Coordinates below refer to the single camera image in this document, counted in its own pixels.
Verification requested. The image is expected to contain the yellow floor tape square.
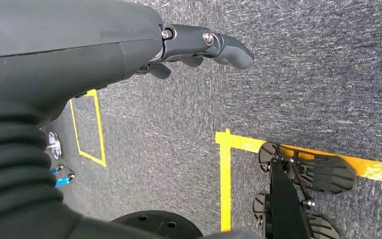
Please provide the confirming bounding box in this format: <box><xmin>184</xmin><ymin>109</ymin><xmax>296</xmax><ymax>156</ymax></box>
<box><xmin>69</xmin><ymin>89</ymin><xmax>107</xmax><ymax>168</ymax></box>

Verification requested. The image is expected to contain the black robot left foot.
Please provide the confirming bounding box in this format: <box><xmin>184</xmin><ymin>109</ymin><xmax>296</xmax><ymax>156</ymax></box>
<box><xmin>252</xmin><ymin>141</ymin><xmax>357</xmax><ymax>239</ymax></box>

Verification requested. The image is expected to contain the black round plate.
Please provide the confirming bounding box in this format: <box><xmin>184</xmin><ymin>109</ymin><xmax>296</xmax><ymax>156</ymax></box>
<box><xmin>111</xmin><ymin>210</ymin><xmax>205</xmax><ymax>239</ymax></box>

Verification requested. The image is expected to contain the yellow floor tape rectangle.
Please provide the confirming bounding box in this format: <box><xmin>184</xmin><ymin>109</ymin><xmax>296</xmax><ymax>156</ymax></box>
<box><xmin>214</xmin><ymin>128</ymin><xmax>382</xmax><ymax>232</ymax></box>

